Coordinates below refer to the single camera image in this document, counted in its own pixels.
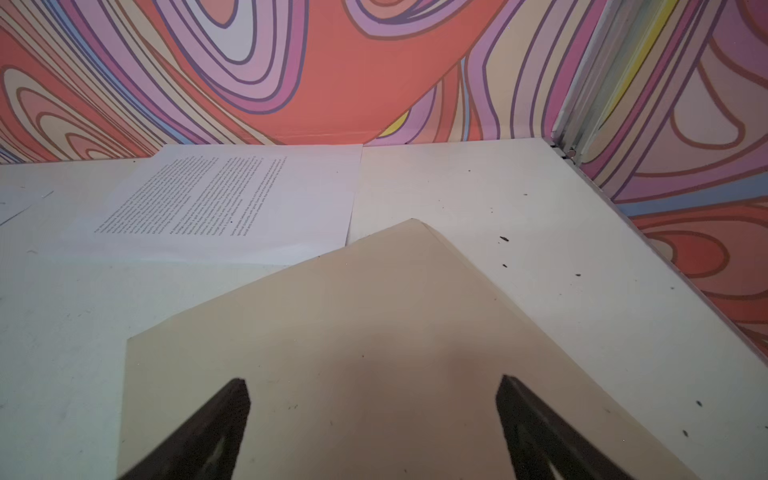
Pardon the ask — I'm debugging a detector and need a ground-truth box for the printed paper sheet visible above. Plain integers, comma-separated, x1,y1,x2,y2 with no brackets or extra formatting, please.
0,185,53,225
46,145,363,266

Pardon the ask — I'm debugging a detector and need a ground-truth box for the printed paper sheet back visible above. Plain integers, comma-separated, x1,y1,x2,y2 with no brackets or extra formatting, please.
46,145,363,266

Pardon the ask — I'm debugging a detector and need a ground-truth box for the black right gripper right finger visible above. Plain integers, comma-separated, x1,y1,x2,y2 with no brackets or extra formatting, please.
495,375,630,480

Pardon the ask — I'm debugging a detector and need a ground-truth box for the aluminium frame post right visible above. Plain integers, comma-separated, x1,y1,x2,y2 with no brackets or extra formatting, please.
552,1,677,166

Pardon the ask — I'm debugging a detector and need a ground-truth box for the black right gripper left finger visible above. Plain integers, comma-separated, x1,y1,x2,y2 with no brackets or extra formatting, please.
122,378,251,479

